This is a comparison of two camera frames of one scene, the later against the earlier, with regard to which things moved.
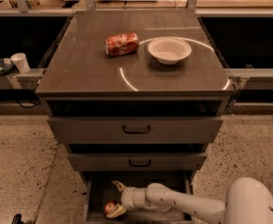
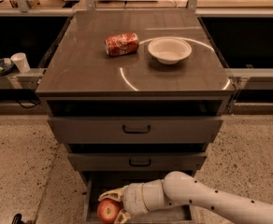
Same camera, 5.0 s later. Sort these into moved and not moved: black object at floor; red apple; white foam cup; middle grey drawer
Moved: red apple
Not moved: middle grey drawer; black object at floor; white foam cup
